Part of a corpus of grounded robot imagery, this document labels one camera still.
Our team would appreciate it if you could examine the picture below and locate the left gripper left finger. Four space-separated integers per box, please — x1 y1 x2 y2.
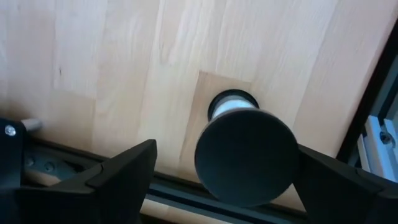
0 138 158 224

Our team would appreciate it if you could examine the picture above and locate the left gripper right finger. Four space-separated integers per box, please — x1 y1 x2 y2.
292 143 398 224

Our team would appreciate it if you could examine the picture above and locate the black hourglass white sand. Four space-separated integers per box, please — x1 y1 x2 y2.
194 88 300 208

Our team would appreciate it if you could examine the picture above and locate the silver metal bracket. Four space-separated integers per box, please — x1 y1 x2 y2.
356 90 398 183

